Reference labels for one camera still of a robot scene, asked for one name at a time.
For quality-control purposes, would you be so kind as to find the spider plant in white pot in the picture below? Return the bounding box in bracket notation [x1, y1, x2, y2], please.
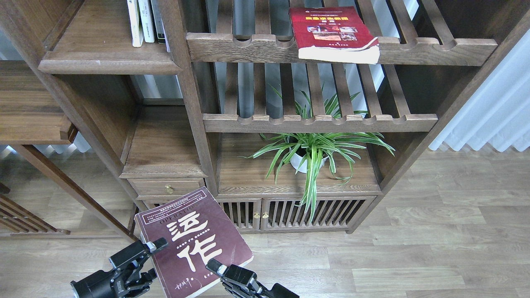
[240, 85, 396, 224]

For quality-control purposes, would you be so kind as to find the red cover book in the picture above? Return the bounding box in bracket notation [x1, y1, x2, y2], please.
[289, 6, 380, 64]

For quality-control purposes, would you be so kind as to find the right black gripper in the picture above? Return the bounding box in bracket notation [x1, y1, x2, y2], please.
[206, 258, 299, 298]

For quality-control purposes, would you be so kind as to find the wooden side furniture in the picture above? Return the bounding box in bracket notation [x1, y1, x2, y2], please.
[0, 60, 78, 239]

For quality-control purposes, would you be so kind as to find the white spine upright book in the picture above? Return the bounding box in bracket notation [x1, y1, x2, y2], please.
[138, 0, 157, 43]

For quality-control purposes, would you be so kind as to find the pale purple upright book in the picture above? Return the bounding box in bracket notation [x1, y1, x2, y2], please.
[161, 22, 171, 53]

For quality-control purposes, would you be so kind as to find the dark maroon book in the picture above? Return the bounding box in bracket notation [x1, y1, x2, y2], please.
[135, 187, 253, 298]

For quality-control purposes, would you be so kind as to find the dark wooden bookshelf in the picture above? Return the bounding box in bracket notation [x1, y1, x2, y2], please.
[1, 0, 529, 232]

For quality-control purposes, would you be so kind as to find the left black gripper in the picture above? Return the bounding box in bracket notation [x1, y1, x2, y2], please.
[70, 237, 168, 298]

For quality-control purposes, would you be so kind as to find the dark spine upright book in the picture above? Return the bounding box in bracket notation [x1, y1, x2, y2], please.
[151, 0, 166, 44]

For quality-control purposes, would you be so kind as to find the white curtain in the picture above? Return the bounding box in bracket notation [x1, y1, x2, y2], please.
[429, 32, 530, 151]

